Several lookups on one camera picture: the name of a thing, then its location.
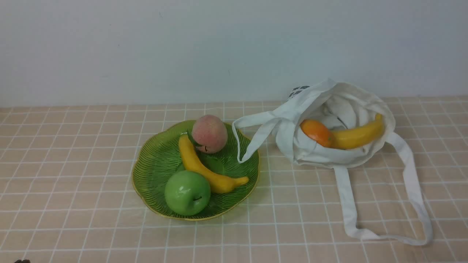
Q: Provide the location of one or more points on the green leaf-shaped glass plate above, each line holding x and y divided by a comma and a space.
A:
159, 159

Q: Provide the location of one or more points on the yellow banana in bag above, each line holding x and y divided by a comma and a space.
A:
359, 136

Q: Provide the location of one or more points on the orange mango fruit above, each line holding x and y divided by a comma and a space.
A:
318, 132

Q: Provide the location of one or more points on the white cloth tote bag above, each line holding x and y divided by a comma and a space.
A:
341, 107

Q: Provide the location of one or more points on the pink peach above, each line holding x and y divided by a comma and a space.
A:
209, 134

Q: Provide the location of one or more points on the yellow banana on plate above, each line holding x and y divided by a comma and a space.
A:
219, 184

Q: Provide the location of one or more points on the green apple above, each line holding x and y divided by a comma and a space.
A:
187, 193

